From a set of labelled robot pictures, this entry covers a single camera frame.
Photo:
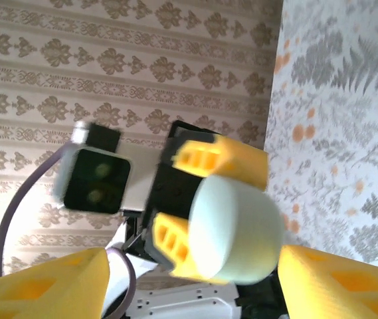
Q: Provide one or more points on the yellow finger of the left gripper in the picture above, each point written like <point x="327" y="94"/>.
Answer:
<point x="172" y="242"/>
<point x="235" y="159"/>

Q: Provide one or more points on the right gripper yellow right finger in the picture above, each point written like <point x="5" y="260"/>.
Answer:
<point x="341" y="289"/>

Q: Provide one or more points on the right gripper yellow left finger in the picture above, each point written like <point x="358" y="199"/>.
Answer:
<point x="42" y="292"/>

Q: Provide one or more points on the mint green earbud charging case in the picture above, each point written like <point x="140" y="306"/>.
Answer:
<point x="238" y="229"/>

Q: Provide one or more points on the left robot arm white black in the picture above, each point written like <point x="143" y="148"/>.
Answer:
<point x="182" y="300"/>

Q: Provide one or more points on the floral patterned table cover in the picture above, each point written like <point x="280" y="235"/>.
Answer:
<point x="335" y="133"/>

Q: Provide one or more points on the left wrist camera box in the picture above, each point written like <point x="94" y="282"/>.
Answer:
<point x="95" y="179"/>

